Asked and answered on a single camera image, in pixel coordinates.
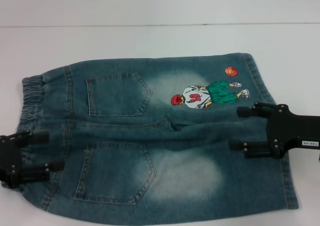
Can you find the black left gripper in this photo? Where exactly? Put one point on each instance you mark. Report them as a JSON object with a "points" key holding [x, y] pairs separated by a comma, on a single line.
{"points": [[10, 155]]}

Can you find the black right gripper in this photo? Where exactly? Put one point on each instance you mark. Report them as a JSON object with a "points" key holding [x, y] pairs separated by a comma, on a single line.
{"points": [[282, 133]]}

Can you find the blue denim shorts with embroidery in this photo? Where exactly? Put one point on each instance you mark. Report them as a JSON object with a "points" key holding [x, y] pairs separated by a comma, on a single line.
{"points": [[150, 135]]}

